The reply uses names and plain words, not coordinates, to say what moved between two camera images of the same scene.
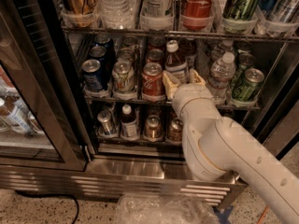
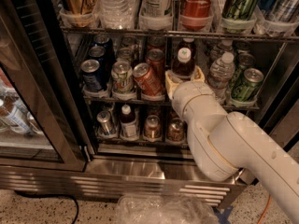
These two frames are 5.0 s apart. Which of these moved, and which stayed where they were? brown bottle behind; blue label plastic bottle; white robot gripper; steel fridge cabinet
Moved: blue label plastic bottle
Stayed: brown bottle behind; steel fridge cabinet; white robot gripper
